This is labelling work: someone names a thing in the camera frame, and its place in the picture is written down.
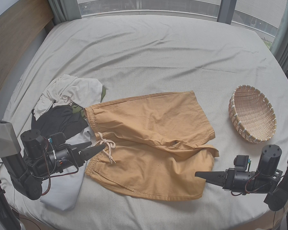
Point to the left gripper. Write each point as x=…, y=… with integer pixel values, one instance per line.
x=69, y=158

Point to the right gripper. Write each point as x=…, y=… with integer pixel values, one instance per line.
x=237, y=178

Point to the tan shorts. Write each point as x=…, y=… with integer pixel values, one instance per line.
x=153, y=140

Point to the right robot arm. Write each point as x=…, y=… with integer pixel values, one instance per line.
x=271, y=159

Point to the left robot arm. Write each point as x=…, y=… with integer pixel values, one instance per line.
x=31, y=147

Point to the green garment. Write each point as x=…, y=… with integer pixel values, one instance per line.
x=76, y=109

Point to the black garment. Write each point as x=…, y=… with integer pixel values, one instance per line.
x=57, y=121

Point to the pale blue garment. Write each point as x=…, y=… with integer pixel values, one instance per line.
x=64, y=190

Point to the white garment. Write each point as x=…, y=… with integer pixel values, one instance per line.
x=69, y=90

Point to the round woven basket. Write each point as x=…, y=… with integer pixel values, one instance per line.
x=252, y=114

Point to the bed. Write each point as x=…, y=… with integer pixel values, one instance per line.
x=158, y=56

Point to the grey-green curtain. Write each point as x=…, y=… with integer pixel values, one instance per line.
x=285, y=32
x=62, y=1

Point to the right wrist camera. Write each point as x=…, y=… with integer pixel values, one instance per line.
x=241, y=162

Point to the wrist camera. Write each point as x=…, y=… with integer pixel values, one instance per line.
x=241, y=162
x=58, y=138

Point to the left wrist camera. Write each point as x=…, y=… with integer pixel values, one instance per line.
x=58, y=138

